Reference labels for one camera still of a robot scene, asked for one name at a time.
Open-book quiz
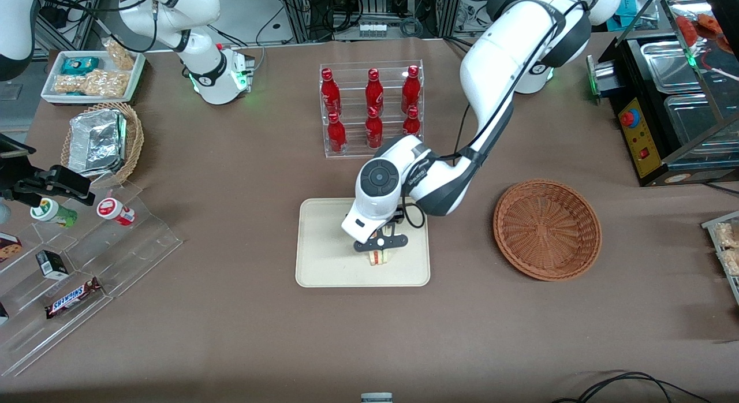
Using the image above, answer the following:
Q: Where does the red orange food item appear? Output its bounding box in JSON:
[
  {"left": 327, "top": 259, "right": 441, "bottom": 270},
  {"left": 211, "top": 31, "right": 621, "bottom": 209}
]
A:
[{"left": 675, "top": 13, "right": 731, "bottom": 51}]

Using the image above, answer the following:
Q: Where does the light tan wicker basket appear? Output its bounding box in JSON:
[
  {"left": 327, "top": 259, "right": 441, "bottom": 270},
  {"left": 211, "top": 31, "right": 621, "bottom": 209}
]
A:
[{"left": 61, "top": 102, "right": 144, "bottom": 187}]

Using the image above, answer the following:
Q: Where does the red white yogurt cup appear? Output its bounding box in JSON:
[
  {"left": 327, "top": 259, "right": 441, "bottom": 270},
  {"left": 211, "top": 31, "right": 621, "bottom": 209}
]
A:
[{"left": 96, "top": 198, "right": 136, "bottom": 226}]

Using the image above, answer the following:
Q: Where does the small clear peanut bag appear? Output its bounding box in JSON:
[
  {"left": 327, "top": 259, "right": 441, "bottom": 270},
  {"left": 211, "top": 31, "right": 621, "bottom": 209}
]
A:
[{"left": 103, "top": 38, "right": 136, "bottom": 70}]

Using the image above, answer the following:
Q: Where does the beige plastic tray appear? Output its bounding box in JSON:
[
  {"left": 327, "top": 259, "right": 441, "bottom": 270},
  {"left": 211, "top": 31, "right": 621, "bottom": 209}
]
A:
[{"left": 295, "top": 197, "right": 431, "bottom": 288}]

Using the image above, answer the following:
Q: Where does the black floor cable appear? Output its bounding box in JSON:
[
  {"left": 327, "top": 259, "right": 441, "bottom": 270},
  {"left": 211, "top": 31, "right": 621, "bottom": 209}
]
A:
[{"left": 551, "top": 371, "right": 714, "bottom": 403}]

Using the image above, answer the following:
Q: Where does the large clear peanut bag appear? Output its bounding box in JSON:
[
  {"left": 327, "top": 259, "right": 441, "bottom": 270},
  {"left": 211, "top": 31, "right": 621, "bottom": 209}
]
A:
[{"left": 53, "top": 69, "right": 129, "bottom": 98}]

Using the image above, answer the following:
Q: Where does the Snickers chocolate bar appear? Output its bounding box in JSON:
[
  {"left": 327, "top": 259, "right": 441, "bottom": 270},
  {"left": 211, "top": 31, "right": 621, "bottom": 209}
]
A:
[{"left": 45, "top": 278, "right": 103, "bottom": 319}]

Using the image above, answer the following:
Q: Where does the green white yogurt cup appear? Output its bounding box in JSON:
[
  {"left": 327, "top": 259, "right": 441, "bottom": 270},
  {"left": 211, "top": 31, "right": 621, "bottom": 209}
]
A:
[{"left": 30, "top": 198, "right": 78, "bottom": 229}]

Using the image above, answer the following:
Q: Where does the silver cylinder with green rim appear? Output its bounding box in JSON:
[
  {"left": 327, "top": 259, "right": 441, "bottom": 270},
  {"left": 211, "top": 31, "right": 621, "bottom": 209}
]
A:
[{"left": 586, "top": 55, "right": 630, "bottom": 103}]

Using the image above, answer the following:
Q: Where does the white rectangular snack tray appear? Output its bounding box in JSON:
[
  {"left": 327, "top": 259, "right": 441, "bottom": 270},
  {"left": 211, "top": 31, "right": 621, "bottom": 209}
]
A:
[{"left": 40, "top": 50, "right": 146, "bottom": 105}]

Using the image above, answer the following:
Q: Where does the small black box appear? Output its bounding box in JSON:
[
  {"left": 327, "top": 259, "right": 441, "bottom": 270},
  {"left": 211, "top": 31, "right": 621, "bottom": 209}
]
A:
[{"left": 36, "top": 250, "right": 70, "bottom": 279}]

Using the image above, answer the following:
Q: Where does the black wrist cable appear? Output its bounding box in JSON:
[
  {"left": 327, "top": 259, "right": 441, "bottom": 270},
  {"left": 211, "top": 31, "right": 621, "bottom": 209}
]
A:
[{"left": 402, "top": 201, "right": 427, "bottom": 229}]

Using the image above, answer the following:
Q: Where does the clear acrylic bottle rack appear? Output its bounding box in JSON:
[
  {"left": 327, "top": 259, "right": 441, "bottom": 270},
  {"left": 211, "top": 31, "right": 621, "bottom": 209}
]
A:
[{"left": 319, "top": 60, "right": 425, "bottom": 158}]

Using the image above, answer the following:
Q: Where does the black food warmer machine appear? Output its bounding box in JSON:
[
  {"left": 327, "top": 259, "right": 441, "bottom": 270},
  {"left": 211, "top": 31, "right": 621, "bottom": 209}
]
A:
[{"left": 598, "top": 0, "right": 739, "bottom": 188}]

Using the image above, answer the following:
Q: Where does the metal wire rack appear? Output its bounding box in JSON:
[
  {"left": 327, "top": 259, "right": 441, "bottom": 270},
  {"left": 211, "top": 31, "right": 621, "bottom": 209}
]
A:
[{"left": 701, "top": 211, "right": 739, "bottom": 305}]

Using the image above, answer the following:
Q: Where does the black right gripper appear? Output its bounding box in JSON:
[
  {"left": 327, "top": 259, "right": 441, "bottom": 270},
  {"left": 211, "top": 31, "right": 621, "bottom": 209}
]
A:
[{"left": 12, "top": 165, "right": 96, "bottom": 207}]

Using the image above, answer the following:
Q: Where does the teal snack packet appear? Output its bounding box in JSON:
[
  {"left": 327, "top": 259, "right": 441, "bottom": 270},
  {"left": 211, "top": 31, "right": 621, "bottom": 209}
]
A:
[{"left": 61, "top": 57, "right": 100, "bottom": 76}]

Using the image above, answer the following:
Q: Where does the clear acrylic stepped display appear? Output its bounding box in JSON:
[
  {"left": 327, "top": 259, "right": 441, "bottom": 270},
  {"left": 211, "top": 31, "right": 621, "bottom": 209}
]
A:
[{"left": 0, "top": 181, "right": 184, "bottom": 378}]

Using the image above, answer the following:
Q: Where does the brown wicker basket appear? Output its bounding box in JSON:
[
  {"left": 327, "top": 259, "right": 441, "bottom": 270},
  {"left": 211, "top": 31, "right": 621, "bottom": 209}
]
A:
[{"left": 492, "top": 179, "right": 603, "bottom": 282}]

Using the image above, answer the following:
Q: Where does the cookie box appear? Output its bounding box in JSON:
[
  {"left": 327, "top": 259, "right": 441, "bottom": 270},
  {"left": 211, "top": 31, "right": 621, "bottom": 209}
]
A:
[{"left": 0, "top": 233, "right": 24, "bottom": 263}]

